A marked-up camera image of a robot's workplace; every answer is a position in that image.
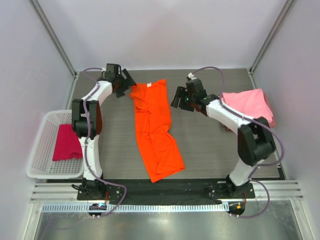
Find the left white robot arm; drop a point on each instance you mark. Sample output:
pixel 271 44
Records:
pixel 87 124

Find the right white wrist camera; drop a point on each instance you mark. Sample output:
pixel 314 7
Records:
pixel 190 76

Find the salmon pink shirt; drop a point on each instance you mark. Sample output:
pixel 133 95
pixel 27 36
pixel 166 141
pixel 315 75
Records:
pixel 271 117

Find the aluminium frame post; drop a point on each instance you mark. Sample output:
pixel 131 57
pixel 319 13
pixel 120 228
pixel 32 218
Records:
pixel 52 35
pixel 280 19

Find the white plastic basket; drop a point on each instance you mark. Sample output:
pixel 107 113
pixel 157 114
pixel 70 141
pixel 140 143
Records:
pixel 41 164

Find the right aluminium frame post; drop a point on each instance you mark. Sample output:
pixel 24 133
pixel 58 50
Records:
pixel 280 19

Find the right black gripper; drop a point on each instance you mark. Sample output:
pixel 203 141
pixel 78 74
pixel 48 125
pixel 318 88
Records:
pixel 180 93

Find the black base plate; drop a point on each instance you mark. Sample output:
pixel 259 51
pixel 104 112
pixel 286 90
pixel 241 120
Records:
pixel 180 192

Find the orange t shirt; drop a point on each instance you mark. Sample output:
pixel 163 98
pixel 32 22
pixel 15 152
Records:
pixel 152 115

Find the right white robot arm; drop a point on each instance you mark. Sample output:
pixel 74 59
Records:
pixel 255 142

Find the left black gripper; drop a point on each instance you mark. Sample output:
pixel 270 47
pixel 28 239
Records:
pixel 128 83

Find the magenta t shirt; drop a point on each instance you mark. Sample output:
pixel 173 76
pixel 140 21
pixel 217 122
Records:
pixel 67 144

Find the light pink shirt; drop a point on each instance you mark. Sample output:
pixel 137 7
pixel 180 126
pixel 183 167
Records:
pixel 250 102

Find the left aluminium frame post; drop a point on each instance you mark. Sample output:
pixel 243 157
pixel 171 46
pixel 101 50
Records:
pixel 52 35

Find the slotted cable duct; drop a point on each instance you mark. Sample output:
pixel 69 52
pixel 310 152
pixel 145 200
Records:
pixel 104 208

